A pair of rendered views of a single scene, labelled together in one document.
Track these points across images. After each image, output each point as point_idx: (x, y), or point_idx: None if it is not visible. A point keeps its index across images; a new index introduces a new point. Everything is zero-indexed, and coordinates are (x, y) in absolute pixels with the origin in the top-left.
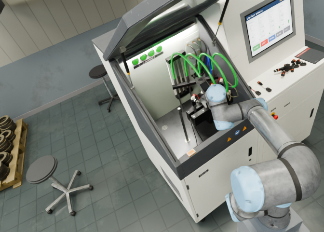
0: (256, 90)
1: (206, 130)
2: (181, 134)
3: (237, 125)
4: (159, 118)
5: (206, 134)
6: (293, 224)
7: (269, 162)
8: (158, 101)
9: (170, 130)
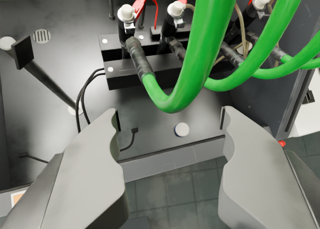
0: None
1: (133, 104)
2: (71, 82)
3: (208, 159)
4: (45, 1)
5: (128, 115)
6: None
7: None
8: None
9: (52, 54)
